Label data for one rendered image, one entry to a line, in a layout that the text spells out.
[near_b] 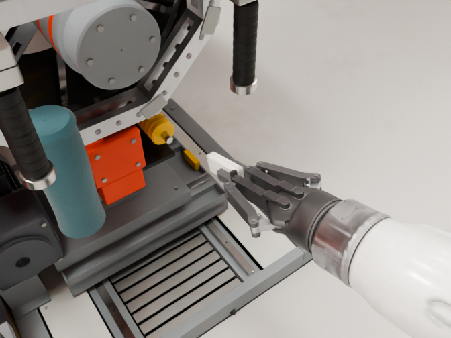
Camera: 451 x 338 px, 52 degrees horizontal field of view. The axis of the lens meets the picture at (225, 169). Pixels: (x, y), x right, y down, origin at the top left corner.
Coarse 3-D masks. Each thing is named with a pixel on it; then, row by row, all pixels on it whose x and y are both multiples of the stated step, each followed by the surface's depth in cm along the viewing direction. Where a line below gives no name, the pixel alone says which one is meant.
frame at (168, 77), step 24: (192, 0) 89; (216, 0) 87; (192, 24) 91; (216, 24) 90; (168, 48) 93; (192, 48) 91; (168, 72) 91; (120, 96) 94; (144, 96) 94; (168, 96) 95; (96, 120) 89; (120, 120) 92; (0, 144) 78
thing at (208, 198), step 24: (168, 144) 148; (192, 168) 145; (192, 192) 136; (216, 192) 138; (168, 216) 132; (192, 216) 132; (120, 240) 127; (144, 240) 125; (168, 240) 132; (72, 264) 121; (96, 264) 119; (120, 264) 125; (72, 288) 119
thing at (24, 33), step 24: (144, 0) 90; (168, 0) 94; (24, 24) 79; (168, 24) 95; (24, 48) 82; (24, 72) 98; (48, 72) 100; (72, 72) 100; (24, 96) 91; (48, 96) 93; (72, 96) 95; (96, 96) 95
